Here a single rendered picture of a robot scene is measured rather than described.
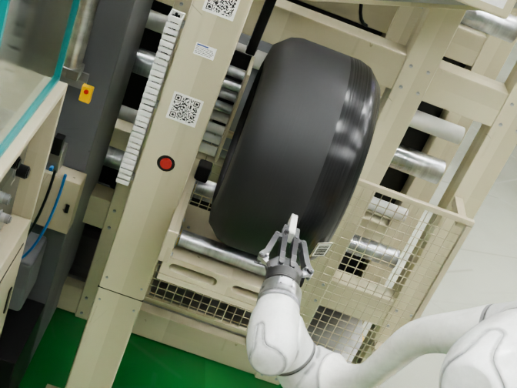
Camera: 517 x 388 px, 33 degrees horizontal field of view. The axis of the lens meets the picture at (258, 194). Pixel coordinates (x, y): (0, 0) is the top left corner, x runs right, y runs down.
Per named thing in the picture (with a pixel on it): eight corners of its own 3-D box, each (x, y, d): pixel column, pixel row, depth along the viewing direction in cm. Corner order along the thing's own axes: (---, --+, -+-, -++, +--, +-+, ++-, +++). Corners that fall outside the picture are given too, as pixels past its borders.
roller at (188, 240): (171, 245, 228) (173, 242, 224) (178, 229, 229) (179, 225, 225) (298, 289, 231) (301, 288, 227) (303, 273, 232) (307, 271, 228)
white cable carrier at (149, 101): (115, 182, 228) (168, 15, 204) (119, 172, 232) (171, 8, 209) (131, 187, 228) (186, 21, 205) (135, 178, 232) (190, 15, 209)
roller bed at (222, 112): (154, 138, 264) (184, 51, 249) (164, 118, 276) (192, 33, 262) (217, 162, 265) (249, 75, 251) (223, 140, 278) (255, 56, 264)
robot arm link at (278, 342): (242, 298, 181) (273, 340, 187) (230, 355, 168) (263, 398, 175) (288, 283, 176) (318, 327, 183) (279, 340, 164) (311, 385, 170)
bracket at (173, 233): (156, 260, 223) (168, 229, 219) (183, 184, 258) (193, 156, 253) (169, 264, 224) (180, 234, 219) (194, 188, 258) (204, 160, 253)
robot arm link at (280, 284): (264, 285, 178) (268, 266, 183) (249, 315, 183) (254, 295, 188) (306, 301, 179) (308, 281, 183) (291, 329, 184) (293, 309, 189)
